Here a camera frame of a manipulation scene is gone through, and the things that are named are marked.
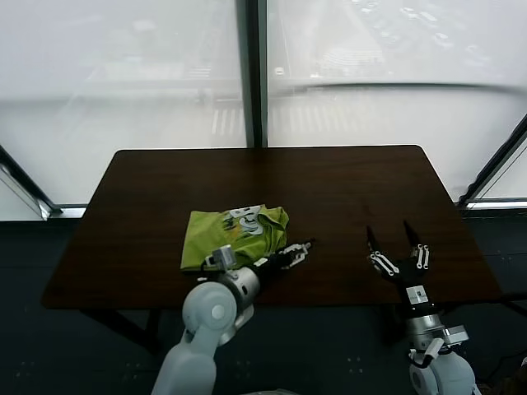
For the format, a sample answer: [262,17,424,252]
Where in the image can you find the grey curved outdoor rail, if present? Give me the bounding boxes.
[283,81,520,102]

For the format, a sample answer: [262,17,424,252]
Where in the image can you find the dark grey vertical window post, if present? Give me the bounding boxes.
[236,0,271,149]

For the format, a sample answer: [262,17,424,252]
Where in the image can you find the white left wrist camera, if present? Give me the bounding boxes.
[205,245,236,271]

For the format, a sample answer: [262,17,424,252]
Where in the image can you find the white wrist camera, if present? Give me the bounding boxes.
[205,245,236,271]
[426,324,470,359]

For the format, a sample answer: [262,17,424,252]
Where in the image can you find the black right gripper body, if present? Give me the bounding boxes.
[382,257,429,306]

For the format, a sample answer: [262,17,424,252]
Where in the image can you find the slanted grey window frame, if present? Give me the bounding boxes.
[0,143,90,220]

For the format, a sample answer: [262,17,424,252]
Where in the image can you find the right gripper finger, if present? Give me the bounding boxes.
[365,225,401,276]
[403,220,430,271]

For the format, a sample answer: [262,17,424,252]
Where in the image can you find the slanted dark window frame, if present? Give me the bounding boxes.
[459,118,527,211]

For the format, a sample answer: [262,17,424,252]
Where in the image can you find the lime green printed t-shirt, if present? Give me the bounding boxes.
[180,203,290,273]

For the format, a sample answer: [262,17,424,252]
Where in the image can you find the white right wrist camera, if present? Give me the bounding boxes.
[426,324,470,359]

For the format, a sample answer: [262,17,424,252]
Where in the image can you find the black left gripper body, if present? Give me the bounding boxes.
[254,251,291,281]

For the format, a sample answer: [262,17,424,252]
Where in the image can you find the grey robot torso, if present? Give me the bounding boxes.
[254,386,301,395]

